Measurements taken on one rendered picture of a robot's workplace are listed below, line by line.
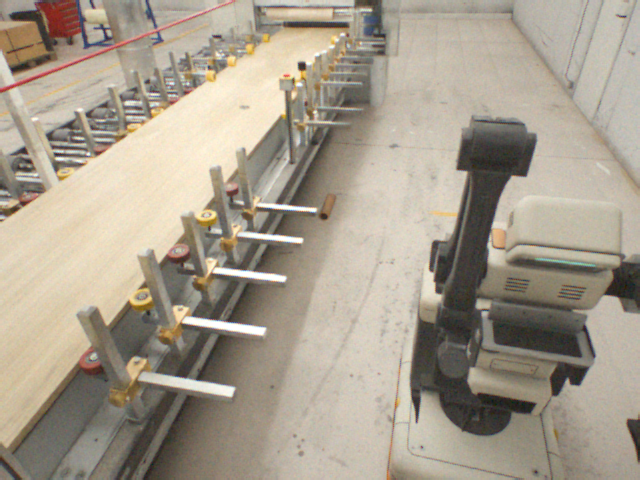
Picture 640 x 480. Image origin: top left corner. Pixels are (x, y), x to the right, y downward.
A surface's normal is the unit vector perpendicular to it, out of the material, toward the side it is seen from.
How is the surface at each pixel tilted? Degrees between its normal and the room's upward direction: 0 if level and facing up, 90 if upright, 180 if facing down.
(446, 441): 0
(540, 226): 43
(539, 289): 98
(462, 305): 89
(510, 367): 98
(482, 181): 89
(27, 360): 0
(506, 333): 0
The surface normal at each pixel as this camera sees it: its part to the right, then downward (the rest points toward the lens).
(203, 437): -0.03, -0.81
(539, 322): -0.24, 0.58
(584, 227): -0.18, -0.21
